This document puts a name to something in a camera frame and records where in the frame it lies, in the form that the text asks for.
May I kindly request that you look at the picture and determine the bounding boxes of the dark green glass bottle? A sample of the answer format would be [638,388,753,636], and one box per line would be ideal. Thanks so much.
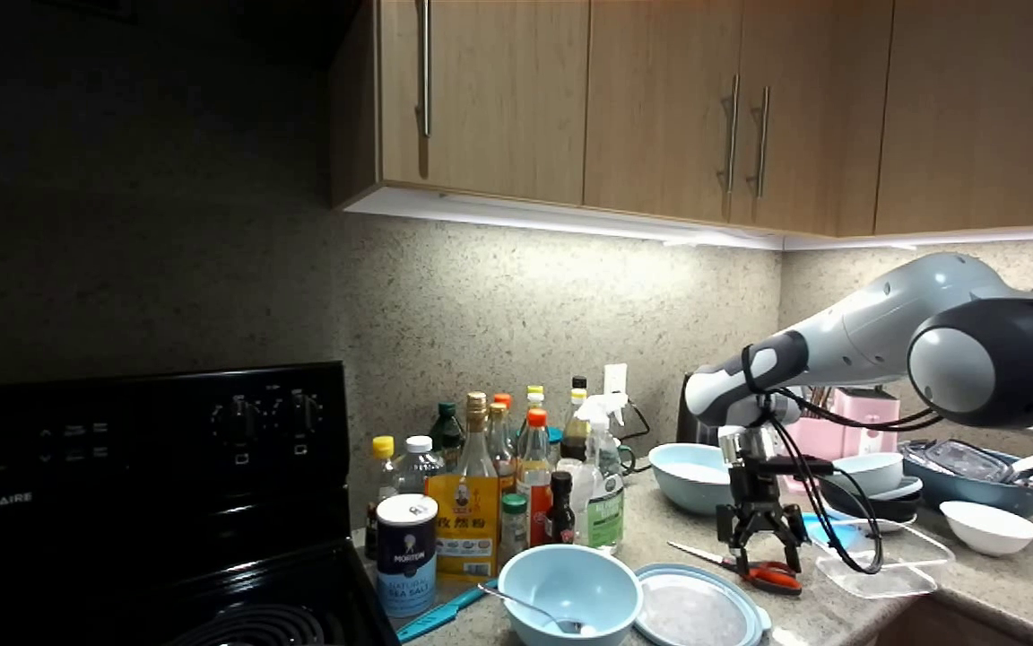
[425,399,468,472]

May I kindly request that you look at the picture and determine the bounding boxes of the orange cap red sauce bottle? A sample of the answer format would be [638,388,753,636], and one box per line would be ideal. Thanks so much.
[517,404,558,550]

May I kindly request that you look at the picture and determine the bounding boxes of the teal flat utensil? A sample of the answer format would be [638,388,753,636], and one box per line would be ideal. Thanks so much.
[395,580,497,646]

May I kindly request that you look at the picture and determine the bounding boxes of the yellow cap clear bottle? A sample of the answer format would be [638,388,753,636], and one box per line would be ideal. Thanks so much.
[365,430,406,504]

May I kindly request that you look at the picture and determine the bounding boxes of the orange cap amber bottle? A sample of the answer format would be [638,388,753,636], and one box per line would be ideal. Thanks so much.
[489,389,520,478]

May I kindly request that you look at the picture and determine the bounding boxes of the orange handled scissors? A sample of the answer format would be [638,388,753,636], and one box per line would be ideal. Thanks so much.
[668,537,808,598]

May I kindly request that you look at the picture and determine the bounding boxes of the small white bowl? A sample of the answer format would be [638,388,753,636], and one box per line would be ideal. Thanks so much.
[934,498,1033,561]

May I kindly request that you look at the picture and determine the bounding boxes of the metal cabinet handle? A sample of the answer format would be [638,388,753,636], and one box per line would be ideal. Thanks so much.
[413,0,441,149]
[744,82,773,204]
[712,74,741,197]

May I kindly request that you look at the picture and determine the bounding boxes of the white cap clear bottle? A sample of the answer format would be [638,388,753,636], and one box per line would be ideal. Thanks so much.
[398,430,447,498]

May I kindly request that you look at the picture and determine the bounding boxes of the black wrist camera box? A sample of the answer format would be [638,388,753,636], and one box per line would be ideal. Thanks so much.
[778,448,839,484]

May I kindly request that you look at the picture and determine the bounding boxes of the wooden wall cabinets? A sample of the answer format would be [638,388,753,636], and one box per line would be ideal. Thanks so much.
[327,0,1033,239]

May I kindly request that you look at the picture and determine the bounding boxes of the black kitchen stove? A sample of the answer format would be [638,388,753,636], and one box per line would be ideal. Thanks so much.
[0,357,401,646]

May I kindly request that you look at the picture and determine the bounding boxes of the white spray bottle green label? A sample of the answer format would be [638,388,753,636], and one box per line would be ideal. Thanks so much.
[570,389,634,555]

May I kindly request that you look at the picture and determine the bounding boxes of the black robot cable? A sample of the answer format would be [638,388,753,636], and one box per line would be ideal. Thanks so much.
[735,257,1033,580]

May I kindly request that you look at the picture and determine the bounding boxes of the small green lid jar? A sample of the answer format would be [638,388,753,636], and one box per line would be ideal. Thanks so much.
[497,486,534,562]

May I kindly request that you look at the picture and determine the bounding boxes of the small light blue bowl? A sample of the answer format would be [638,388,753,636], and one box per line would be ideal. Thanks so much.
[496,540,646,646]

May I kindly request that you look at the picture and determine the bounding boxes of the white plate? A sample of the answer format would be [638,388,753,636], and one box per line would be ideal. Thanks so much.
[631,561,773,646]

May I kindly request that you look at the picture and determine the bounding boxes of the large light blue bowl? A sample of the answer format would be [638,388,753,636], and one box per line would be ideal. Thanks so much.
[646,442,744,520]

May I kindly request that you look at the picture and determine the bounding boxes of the clear plastic container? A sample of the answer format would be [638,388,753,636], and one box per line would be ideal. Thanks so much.
[808,520,957,601]

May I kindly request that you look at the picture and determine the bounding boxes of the dark blue salt canister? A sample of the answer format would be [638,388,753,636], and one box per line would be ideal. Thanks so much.
[370,491,443,624]

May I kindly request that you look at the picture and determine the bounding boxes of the small blue plastic lid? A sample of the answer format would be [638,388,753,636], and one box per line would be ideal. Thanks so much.
[796,510,869,555]

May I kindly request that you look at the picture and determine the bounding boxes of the yellow label oil bottle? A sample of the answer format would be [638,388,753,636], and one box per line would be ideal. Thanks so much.
[424,388,505,584]

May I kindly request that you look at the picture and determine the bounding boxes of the blue dish tray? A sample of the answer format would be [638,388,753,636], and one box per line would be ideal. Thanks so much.
[900,433,1033,520]

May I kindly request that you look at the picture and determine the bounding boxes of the metal spoon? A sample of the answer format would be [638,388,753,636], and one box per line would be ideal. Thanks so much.
[474,580,587,636]

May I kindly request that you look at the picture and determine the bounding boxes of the under cabinet light strip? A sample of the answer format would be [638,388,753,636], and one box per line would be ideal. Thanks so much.
[341,181,1033,257]

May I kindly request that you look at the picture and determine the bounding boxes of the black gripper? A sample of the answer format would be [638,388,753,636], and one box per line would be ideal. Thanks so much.
[712,418,809,576]

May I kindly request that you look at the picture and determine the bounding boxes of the small dark sauce bottle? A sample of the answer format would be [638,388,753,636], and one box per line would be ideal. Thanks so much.
[542,466,579,550]

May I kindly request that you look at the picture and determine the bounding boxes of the black kettle power cord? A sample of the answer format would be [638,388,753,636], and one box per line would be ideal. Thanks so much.
[619,403,656,444]

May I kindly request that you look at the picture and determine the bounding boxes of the stacked dark blue bowls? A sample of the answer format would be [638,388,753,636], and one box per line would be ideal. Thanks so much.
[821,448,927,522]

